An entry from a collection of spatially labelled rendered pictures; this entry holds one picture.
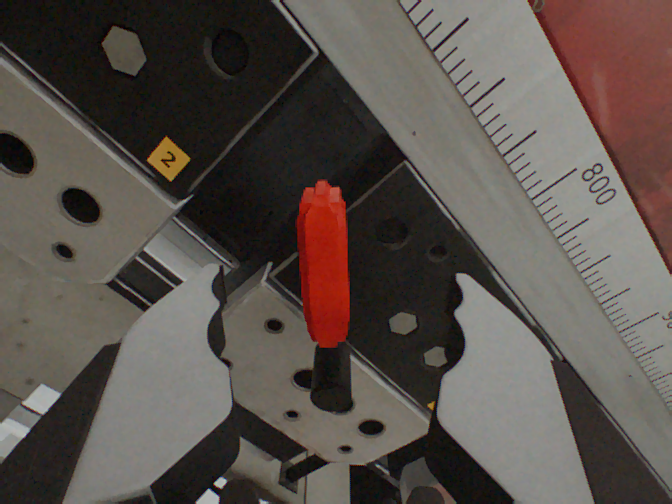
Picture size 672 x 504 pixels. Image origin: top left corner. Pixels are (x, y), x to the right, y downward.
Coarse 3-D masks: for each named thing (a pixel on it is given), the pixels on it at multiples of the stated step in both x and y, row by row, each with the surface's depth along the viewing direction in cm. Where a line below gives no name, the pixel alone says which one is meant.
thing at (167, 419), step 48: (192, 288) 10; (144, 336) 9; (192, 336) 9; (144, 384) 7; (192, 384) 7; (96, 432) 6; (144, 432) 6; (192, 432) 6; (96, 480) 6; (144, 480) 6; (192, 480) 6
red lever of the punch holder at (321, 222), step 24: (312, 192) 12; (336, 192) 12; (312, 216) 11; (336, 216) 11; (312, 240) 11; (336, 240) 11; (312, 264) 12; (336, 264) 12; (312, 288) 12; (336, 288) 12; (312, 312) 13; (336, 312) 12; (312, 336) 13; (336, 336) 13; (336, 360) 14; (312, 384) 14; (336, 384) 14; (336, 408) 14
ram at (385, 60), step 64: (320, 0) 11; (384, 0) 11; (576, 0) 11; (640, 0) 11; (384, 64) 12; (576, 64) 12; (640, 64) 12; (384, 128) 13; (448, 128) 13; (640, 128) 13; (448, 192) 15; (512, 192) 14; (640, 192) 14; (512, 256) 16; (576, 320) 18; (640, 384) 20; (640, 448) 23
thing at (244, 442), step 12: (240, 408) 26; (240, 420) 27; (252, 420) 27; (240, 432) 27; (252, 432) 27; (264, 432) 27; (276, 432) 27; (240, 444) 30; (252, 444) 29; (264, 444) 28; (276, 444) 28; (288, 444) 28; (300, 444) 28; (264, 456) 30; (276, 456) 29; (288, 456) 29
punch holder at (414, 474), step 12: (564, 360) 24; (612, 420) 21; (408, 444) 28; (420, 444) 27; (396, 456) 28; (408, 456) 27; (420, 456) 27; (396, 468) 27; (408, 468) 26; (420, 468) 26; (408, 480) 26; (420, 480) 25; (432, 480) 24; (660, 480) 24; (408, 492) 25; (444, 492) 25
